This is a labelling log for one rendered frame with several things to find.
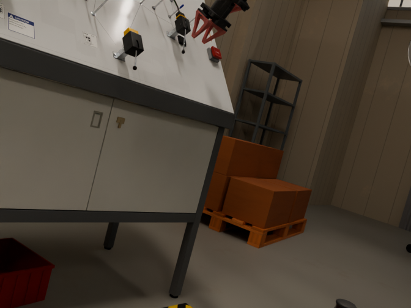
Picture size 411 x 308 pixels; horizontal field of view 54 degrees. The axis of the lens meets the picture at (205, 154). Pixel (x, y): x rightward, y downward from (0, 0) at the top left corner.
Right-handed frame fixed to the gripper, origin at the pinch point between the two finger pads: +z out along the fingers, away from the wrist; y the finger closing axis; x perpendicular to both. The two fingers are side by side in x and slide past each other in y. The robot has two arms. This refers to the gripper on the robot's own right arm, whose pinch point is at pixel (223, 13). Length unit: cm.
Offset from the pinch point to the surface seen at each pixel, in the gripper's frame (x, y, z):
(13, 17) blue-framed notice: -72, 22, 27
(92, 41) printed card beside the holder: -48, 19, 25
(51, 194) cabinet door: -48, 55, 60
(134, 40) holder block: -39.1, 22.5, 16.0
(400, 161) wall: 589, -93, 62
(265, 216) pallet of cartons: 151, 26, 100
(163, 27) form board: -13.4, -3.8, 20.3
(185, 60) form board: -4.0, 8.2, 22.3
